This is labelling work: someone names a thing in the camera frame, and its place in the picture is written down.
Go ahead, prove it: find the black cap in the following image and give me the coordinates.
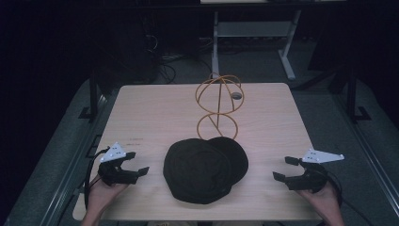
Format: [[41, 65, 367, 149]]
[[162, 136, 249, 205]]

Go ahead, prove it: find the person's right hand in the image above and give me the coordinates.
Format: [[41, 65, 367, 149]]
[[295, 180, 343, 220]]

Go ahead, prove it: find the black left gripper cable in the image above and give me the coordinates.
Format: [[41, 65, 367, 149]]
[[83, 147, 111, 211]]

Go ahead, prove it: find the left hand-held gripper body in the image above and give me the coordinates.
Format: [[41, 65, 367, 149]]
[[97, 141, 139, 187]]

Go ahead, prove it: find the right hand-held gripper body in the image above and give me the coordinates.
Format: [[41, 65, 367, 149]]
[[285, 148, 345, 194]]

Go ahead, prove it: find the orange wire hat stand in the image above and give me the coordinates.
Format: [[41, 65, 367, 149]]
[[195, 72, 246, 141]]

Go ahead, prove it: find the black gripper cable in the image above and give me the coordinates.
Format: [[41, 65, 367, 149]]
[[326, 170, 375, 226], [83, 147, 111, 211]]

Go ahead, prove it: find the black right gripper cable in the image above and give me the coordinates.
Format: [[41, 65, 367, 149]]
[[326, 170, 375, 226]]

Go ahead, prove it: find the aluminium rail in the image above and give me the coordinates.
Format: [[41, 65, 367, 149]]
[[333, 92, 399, 219], [39, 92, 111, 226]]

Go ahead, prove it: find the white metal desk frame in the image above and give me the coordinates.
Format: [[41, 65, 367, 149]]
[[211, 8, 303, 81]]

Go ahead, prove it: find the person's left hand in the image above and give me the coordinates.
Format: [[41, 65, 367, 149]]
[[86, 174, 130, 220]]

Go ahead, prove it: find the black metal stand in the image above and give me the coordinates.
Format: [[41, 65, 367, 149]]
[[345, 70, 373, 124], [77, 70, 102, 122]]

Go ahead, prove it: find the tangle of floor cables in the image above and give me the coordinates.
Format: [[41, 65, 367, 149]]
[[142, 32, 215, 85]]

